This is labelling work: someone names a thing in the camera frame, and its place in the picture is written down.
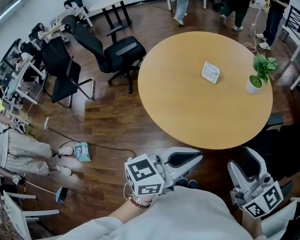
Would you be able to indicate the black cantilever chair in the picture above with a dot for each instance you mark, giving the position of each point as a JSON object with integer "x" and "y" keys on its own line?
{"x": 62, "y": 74}

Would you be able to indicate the person's right forearm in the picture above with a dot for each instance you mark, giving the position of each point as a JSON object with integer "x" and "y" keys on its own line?
{"x": 251, "y": 226}

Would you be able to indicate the black wooden rack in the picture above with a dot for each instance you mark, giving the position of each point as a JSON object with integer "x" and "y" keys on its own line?
{"x": 298, "y": 21}

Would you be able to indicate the reclined black office chair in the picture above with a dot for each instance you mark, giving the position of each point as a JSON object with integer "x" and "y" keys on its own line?
{"x": 120, "y": 54}

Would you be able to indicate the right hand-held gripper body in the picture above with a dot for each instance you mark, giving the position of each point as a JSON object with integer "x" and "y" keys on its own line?
{"x": 262, "y": 199}

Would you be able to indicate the person's blue shoe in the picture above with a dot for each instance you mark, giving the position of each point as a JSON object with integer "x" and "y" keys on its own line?
{"x": 182, "y": 182}
{"x": 193, "y": 184}

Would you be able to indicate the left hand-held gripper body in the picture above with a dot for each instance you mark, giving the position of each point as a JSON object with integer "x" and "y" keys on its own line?
{"x": 143, "y": 174}

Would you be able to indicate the green plant in white pot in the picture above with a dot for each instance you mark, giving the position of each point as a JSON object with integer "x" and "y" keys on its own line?
{"x": 254, "y": 85}

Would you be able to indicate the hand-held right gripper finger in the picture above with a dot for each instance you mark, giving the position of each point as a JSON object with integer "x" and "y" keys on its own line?
{"x": 255, "y": 164}
{"x": 236, "y": 174}

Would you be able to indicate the silver wristwatch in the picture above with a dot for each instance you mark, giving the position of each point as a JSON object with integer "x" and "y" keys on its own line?
{"x": 140, "y": 199}

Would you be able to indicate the white office desk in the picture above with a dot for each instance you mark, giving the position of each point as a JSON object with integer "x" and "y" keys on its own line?
{"x": 20, "y": 79}
{"x": 55, "y": 25}

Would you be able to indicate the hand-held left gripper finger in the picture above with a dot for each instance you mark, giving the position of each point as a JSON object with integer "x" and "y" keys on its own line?
{"x": 182, "y": 150}
{"x": 187, "y": 169}

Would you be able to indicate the person's left forearm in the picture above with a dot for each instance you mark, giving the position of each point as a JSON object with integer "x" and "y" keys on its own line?
{"x": 122, "y": 210}

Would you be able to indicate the person's white shirt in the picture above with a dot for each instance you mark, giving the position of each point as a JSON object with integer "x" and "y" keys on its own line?
{"x": 185, "y": 214}

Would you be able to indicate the teal flat device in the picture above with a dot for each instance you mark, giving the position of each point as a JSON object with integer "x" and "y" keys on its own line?
{"x": 62, "y": 196}

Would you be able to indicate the small teal device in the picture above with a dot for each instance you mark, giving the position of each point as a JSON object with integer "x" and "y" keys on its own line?
{"x": 46, "y": 123}

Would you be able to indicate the yellow hand tool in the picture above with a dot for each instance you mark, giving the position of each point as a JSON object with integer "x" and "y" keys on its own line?
{"x": 267, "y": 1}

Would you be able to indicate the teal box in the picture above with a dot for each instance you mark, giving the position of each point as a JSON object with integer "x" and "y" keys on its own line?
{"x": 82, "y": 152}

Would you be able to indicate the round wooden table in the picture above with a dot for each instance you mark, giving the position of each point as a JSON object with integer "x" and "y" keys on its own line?
{"x": 190, "y": 104}

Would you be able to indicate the white table card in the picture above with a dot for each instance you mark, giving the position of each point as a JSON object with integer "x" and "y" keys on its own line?
{"x": 210, "y": 72}

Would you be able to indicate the round white table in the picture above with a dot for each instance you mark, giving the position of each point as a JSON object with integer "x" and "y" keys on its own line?
{"x": 110, "y": 0}

